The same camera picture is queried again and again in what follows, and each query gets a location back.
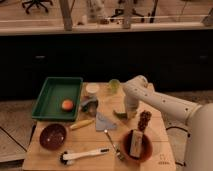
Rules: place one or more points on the yellow corn cob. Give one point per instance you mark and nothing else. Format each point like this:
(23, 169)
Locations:
(80, 124)

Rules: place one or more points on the purple bowl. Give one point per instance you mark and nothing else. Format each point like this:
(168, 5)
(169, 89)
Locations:
(53, 136)

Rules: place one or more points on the blue-grey cloth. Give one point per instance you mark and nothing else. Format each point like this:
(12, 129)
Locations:
(102, 123)

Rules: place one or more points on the orange bowl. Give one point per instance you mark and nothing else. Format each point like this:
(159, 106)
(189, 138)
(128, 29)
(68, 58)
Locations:
(125, 144)

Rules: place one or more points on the beige sponge block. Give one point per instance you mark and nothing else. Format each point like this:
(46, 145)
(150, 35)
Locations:
(136, 144)

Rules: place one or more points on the black office chair base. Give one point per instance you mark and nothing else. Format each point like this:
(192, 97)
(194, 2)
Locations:
(38, 3)

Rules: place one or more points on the white dish brush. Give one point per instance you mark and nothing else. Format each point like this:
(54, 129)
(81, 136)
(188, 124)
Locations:
(67, 158)

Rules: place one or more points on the green cup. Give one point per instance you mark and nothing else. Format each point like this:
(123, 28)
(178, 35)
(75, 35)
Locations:
(113, 86)

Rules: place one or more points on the brown grape bunch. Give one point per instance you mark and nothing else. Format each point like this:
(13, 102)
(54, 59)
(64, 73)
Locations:
(145, 117)

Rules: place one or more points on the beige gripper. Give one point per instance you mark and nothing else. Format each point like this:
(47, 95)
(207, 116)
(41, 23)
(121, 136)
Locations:
(131, 113)

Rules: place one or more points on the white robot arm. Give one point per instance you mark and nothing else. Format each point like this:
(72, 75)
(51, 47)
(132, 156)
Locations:
(198, 118)

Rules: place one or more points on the silver fork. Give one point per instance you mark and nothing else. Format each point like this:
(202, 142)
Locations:
(117, 151)

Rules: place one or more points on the green plastic tray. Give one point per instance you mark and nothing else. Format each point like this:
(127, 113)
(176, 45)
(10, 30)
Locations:
(55, 90)

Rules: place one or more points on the orange peach fruit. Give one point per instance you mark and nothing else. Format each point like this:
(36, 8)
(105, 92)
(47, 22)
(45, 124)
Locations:
(67, 105)

